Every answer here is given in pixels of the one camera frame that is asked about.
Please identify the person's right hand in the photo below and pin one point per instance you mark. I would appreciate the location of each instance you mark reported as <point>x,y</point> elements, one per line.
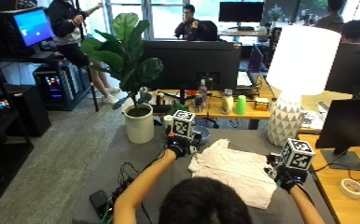
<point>288,179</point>

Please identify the person's left hand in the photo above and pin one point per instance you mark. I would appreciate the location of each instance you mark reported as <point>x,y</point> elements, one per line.
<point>179,146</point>

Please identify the blue bowl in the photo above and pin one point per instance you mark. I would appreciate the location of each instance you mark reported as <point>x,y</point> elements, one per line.
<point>203,133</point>

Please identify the left glove white marker cube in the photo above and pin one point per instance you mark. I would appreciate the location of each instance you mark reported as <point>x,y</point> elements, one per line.
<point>183,124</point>

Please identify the glove white marker cube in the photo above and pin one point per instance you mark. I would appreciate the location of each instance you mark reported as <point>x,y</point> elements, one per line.
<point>183,124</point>
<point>298,154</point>

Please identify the right glove white marker cube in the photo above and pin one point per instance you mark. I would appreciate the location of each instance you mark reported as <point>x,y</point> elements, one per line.
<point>298,154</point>

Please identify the white crumpled cloth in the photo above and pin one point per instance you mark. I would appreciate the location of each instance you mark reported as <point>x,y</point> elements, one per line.
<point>234,169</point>

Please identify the dark drink can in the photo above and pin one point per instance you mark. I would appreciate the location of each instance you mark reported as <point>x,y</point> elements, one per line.
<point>198,103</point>

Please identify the pale yellow bottle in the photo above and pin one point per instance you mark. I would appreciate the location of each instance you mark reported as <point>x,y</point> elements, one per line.
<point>227,103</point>

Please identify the white plant pot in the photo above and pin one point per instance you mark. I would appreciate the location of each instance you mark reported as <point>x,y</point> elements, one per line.
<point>140,126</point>

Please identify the green plastic cup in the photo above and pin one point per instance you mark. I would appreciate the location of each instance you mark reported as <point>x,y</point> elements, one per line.
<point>240,105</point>

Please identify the clear water bottle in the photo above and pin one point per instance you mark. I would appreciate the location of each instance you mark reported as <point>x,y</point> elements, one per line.
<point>203,91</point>

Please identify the long wooden desk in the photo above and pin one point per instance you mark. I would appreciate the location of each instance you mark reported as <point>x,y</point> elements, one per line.
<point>254,113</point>

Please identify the yellow small box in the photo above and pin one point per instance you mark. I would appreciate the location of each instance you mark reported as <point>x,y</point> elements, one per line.
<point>260,104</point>

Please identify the white tape roll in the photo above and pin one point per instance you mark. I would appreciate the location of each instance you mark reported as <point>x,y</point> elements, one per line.
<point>351,188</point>

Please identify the wooden side desk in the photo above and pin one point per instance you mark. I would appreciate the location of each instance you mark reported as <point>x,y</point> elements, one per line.
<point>345,202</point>

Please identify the black monitor on square foot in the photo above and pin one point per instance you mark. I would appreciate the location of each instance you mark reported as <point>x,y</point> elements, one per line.
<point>351,124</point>

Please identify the wide black monitor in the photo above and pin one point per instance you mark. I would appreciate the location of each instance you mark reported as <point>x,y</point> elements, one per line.
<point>190,63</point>

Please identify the open laptop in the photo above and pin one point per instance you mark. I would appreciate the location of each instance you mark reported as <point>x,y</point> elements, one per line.
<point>250,70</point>

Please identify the black power adapter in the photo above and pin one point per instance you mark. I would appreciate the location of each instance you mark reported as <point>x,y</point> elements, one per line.
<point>98,200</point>

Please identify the green large-leaf plant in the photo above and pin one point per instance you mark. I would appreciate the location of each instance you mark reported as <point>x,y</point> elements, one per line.
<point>126,59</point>

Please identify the white table lamp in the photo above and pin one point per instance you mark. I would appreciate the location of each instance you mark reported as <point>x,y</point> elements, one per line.
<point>298,68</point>

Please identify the black office chair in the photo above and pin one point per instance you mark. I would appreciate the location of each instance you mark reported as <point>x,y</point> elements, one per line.
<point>209,31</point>

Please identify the black monitor behind lamp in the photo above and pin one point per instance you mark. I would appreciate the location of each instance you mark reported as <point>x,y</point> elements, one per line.
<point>353,70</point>

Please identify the black computer tower with lights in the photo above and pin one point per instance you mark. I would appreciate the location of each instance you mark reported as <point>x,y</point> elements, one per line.
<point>56,85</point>

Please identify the black background monitor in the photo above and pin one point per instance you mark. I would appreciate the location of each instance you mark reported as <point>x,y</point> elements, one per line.
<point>240,12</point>

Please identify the black shelf unit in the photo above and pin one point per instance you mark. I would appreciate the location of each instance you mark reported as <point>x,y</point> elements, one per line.
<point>1,130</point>

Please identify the monitor with blue screen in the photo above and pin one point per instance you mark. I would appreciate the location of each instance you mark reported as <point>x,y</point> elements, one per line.
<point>31,29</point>

